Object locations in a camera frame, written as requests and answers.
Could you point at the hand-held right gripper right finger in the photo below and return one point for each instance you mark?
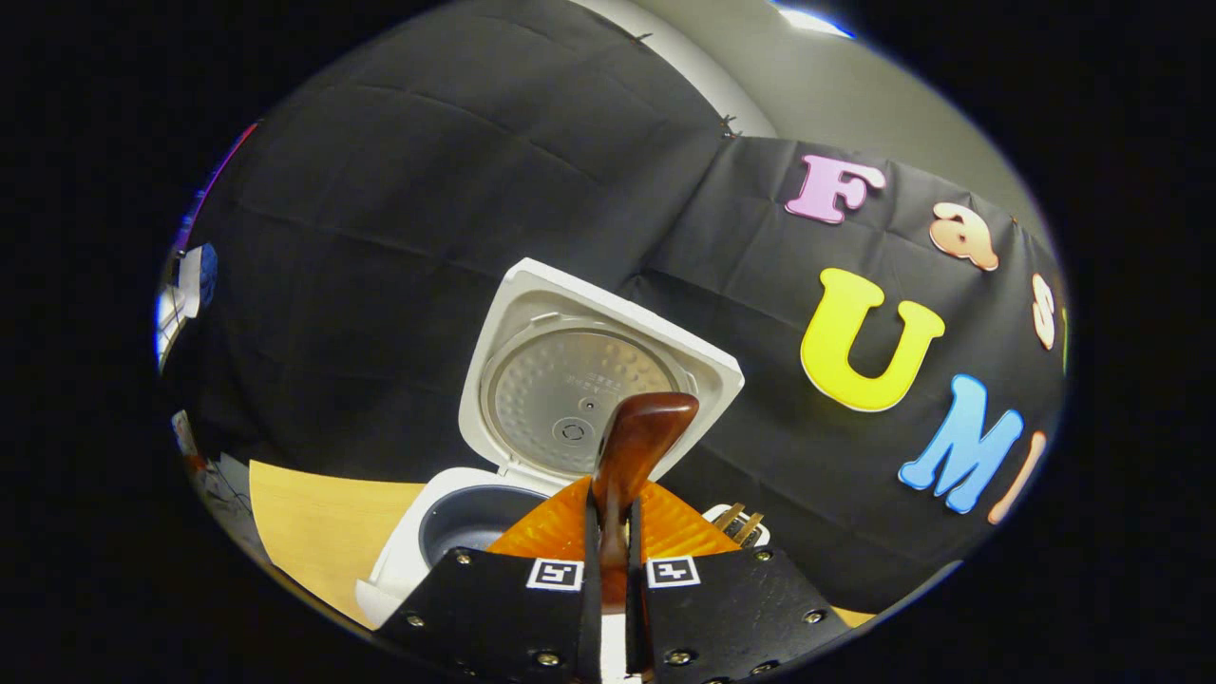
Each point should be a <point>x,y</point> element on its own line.
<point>731,617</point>

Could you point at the black backdrop cloth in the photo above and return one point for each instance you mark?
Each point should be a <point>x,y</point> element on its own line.
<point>427,190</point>

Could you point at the brown wooden spoon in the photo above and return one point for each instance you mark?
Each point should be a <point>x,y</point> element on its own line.
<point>636,442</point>

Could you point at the white toaster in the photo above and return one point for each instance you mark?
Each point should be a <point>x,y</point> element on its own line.
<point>717,518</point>

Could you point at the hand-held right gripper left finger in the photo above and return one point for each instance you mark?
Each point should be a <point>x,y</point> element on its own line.
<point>494,617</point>

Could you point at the white rice cooker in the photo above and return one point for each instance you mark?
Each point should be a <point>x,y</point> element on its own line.
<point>560,380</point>

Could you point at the brown bread slice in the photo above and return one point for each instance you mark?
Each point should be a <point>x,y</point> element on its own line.
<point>730,518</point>
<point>750,527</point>

